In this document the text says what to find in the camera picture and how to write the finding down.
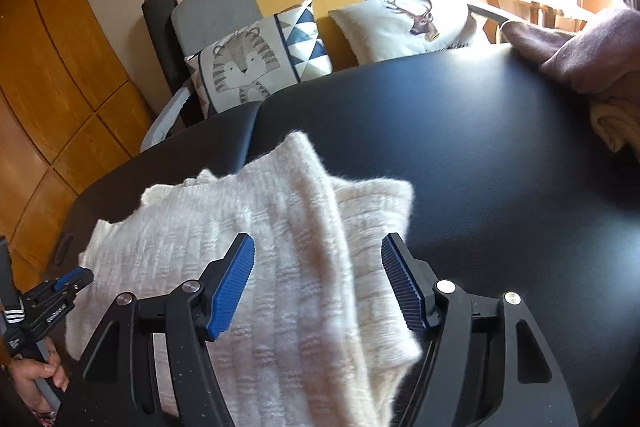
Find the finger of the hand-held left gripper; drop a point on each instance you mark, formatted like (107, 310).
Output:
(75, 276)
(65, 292)

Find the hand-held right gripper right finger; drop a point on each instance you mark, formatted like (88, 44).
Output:
(405, 287)

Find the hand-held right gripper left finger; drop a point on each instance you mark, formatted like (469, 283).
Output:
(232, 287)

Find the white knit sweater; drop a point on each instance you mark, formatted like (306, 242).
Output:
(280, 217)

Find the person's left hand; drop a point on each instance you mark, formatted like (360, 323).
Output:
(35, 369)

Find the wooden wardrobe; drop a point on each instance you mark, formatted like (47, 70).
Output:
(50, 82)

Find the tiger print cushion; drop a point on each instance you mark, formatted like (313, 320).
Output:
(240, 67)

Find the black rolled mat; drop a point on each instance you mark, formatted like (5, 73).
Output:
(160, 42)

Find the deer print cushion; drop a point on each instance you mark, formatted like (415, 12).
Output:
(390, 32)

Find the beige cloth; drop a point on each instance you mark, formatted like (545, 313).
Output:
(617, 122)

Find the wooden desk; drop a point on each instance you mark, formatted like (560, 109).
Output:
(560, 9)

